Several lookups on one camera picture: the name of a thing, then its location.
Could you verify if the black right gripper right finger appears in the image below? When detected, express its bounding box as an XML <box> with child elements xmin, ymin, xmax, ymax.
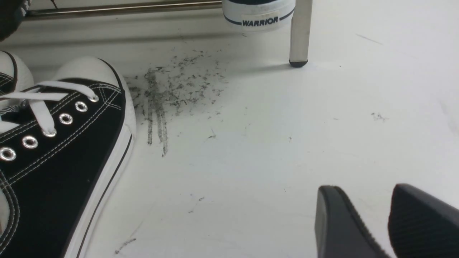
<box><xmin>388</xmin><ymin>183</ymin><xmax>459</xmax><ymax>258</ymax></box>

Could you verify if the black canvas lace-up sneaker left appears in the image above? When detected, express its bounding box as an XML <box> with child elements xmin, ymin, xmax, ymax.
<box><xmin>0</xmin><ymin>51</ymin><xmax>34</xmax><ymax>116</ymax></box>

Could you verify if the black canvas lace-up sneaker right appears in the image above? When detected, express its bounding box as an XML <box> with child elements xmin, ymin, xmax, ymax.
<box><xmin>0</xmin><ymin>57</ymin><xmax>137</xmax><ymax>258</ymax></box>

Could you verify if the black knit sneaker right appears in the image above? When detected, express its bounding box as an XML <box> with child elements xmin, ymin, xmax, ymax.
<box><xmin>0</xmin><ymin>0</ymin><xmax>32</xmax><ymax>41</ymax></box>

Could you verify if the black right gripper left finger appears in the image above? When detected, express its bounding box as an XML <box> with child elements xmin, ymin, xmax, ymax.
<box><xmin>314</xmin><ymin>186</ymin><xmax>389</xmax><ymax>258</ymax></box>

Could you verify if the stainless steel shoe rack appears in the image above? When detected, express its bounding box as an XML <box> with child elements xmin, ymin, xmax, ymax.
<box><xmin>26</xmin><ymin>0</ymin><xmax>313</xmax><ymax>68</ymax></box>

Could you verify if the black canvas lace-up sneaker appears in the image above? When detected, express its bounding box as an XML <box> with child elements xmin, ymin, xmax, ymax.
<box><xmin>0</xmin><ymin>51</ymin><xmax>34</xmax><ymax>116</ymax></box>
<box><xmin>0</xmin><ymin>57</ymin><xmax>137</xmax><ymax>258</ymax></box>

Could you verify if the navy slip-on shoe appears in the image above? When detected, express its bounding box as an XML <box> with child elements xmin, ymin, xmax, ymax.
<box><xmin>222</xmin><ymin>0</ymin><xmax>296</xmax><ymax>33</ymax></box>

